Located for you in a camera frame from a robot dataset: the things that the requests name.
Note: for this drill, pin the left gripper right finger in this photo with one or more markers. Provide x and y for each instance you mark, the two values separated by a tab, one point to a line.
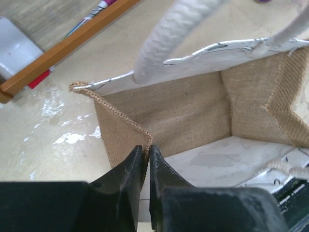
178	206

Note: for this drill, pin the pink-capped marker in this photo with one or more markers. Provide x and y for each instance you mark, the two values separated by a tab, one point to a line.
98	9

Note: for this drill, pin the orange wooden rack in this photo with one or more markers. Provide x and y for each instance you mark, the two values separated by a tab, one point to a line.
16	83

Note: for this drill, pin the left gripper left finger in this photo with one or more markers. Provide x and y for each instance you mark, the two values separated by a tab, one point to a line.
108	204

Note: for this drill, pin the canvas tote bag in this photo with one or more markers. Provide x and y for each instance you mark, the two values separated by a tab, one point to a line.
234	113

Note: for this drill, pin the white box under rack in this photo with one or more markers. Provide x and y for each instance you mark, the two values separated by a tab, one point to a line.
16	50

